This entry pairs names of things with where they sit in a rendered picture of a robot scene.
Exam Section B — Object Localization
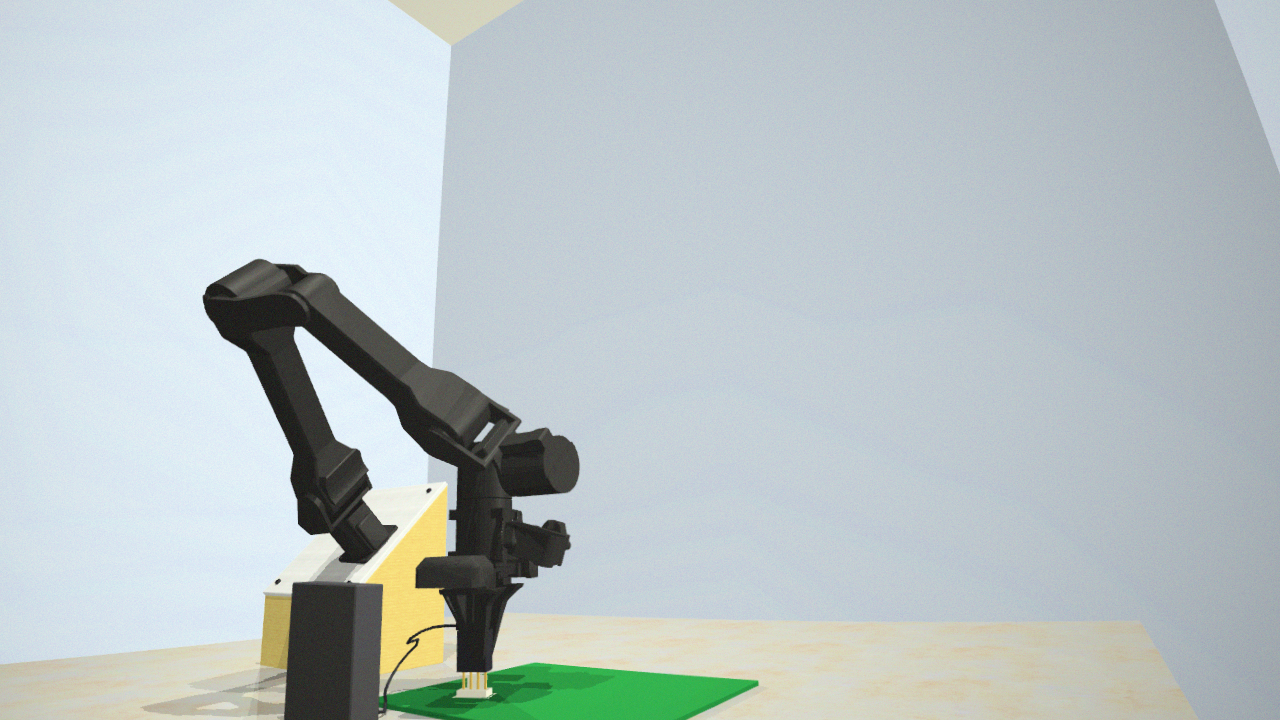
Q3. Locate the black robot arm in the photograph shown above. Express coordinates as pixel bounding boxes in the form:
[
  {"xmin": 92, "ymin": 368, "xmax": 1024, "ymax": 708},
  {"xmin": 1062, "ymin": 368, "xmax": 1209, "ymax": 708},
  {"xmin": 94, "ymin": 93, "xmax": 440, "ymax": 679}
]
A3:
[{"xmin": 202, "ymin": 258, "xmax": 580, "ymax": 568}]

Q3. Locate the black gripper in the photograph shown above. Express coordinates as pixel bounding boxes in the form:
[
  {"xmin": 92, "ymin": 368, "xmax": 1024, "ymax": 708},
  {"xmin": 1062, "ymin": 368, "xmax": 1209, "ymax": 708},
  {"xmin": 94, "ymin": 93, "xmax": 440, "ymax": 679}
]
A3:
[{"xmin": 415, "ymin": 498, "xmax": 538, "ymax": 661}]

